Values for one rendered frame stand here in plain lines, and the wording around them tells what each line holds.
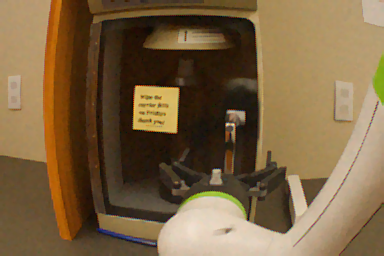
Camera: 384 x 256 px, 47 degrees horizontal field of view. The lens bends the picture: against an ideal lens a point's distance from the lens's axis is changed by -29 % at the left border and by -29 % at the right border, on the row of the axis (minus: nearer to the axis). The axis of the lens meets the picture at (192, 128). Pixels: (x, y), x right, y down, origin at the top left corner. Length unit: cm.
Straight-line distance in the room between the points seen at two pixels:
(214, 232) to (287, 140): 89
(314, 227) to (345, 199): 6
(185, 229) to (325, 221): 17
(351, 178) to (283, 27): 95
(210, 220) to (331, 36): 91
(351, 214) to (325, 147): 97
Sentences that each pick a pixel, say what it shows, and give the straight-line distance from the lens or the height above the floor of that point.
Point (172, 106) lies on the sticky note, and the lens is 100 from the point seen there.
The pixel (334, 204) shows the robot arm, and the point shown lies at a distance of 53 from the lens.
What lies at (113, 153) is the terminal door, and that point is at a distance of 105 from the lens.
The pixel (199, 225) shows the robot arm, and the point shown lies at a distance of 61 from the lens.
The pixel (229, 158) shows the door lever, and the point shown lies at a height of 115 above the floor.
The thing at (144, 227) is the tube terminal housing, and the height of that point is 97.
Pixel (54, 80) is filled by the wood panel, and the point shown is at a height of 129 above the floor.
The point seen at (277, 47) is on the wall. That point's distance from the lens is 142.
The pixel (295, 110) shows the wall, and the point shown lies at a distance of 145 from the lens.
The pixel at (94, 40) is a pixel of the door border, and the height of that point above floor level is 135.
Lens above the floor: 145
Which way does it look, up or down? 15 degrees down
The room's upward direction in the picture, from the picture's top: straight up
